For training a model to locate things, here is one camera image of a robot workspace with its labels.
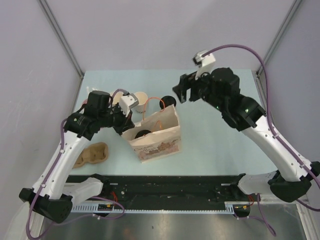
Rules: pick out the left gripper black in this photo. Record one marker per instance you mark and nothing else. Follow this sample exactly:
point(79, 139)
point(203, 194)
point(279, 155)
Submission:
point(126, 122)

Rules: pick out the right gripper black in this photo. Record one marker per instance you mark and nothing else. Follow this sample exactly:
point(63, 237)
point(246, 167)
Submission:
point(189, 80)

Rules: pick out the brown pulp cup carrier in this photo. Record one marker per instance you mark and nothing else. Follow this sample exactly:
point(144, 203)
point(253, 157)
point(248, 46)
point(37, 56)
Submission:
point(93, 154)

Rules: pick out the paper bag with orange handles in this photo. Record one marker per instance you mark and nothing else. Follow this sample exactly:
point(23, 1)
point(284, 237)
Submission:
point(165, 137)

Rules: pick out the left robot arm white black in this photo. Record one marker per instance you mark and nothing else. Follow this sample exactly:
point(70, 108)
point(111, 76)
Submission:
point(47, 196)

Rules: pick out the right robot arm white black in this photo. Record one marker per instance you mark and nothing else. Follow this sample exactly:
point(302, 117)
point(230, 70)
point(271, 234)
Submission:
point(248, 117)

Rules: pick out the green paper cup stack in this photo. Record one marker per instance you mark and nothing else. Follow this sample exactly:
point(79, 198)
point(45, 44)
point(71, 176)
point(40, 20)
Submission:
point(116, 97)

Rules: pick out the bundle of white stirrers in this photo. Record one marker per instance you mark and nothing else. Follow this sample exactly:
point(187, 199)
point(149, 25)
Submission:
point(90, 89)

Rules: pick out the white paper cup stack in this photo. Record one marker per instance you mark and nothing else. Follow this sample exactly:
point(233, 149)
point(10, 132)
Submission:
point(142, 98)

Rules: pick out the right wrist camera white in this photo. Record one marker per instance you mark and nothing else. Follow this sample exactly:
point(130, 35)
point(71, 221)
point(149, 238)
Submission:
point(204, 62)

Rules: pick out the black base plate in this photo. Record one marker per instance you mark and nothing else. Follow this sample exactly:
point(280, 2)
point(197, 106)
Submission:
point(175, 203)

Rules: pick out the white slotted cable duct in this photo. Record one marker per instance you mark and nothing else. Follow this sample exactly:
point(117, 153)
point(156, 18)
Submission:
point(93, 208)

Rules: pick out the aluminium rail frame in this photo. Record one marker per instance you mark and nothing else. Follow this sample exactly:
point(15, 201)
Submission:
point(216, 188)

